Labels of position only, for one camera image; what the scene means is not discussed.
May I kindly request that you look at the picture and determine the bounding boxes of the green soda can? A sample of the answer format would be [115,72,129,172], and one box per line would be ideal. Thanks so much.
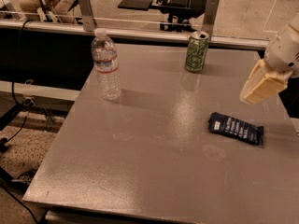
[185,32,209,72]

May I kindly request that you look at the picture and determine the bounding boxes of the person in beige clothes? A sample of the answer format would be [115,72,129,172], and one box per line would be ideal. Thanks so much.
[20,0,75,23]

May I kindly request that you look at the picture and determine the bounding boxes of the left metal rail bracket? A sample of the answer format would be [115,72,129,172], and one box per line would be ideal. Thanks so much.
[78,0,96,32]

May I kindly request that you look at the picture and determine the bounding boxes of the clear plastic water bottle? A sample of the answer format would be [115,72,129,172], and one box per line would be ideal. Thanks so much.
[91,28,121,101]

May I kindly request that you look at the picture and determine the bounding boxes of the right metal rail bracket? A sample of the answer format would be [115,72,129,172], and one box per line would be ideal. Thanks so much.
[201,0,220,37]

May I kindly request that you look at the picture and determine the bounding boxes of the black office chair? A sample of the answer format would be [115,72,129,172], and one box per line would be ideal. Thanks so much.
[118,0,206,32]

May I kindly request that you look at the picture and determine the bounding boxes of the black power cable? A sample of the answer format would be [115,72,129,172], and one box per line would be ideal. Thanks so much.
[0,19,36,145]

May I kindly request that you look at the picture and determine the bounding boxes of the dark blue rxbar wrapper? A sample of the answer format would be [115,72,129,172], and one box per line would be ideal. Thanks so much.
[208,112,263,146]

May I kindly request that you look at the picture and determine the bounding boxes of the metal rail bracket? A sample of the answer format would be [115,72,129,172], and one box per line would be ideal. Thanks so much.
[78,0,96,32]
[201,0,220,37]

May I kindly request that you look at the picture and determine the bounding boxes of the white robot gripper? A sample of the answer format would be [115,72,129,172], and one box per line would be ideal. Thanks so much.
[239,13,299,105]

